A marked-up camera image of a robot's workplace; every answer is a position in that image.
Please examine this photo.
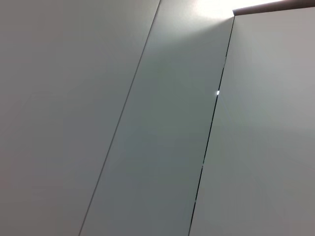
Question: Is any brown wall trim strip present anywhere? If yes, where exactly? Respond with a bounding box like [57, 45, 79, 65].
[232, 0, 315, 16]

